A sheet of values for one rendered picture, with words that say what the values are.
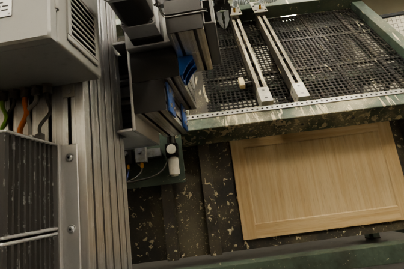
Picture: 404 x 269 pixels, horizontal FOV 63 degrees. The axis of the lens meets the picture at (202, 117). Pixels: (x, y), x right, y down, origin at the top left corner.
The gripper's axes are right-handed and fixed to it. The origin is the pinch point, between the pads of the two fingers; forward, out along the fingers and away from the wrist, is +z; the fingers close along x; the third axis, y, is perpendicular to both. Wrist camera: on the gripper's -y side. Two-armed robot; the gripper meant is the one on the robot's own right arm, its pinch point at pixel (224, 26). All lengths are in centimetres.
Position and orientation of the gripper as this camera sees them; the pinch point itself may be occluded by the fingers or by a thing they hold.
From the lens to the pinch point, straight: 174.9
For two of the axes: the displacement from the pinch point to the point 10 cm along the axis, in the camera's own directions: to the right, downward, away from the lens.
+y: 0.5, -2.4, 9.7
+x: -9.9, 1.5, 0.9
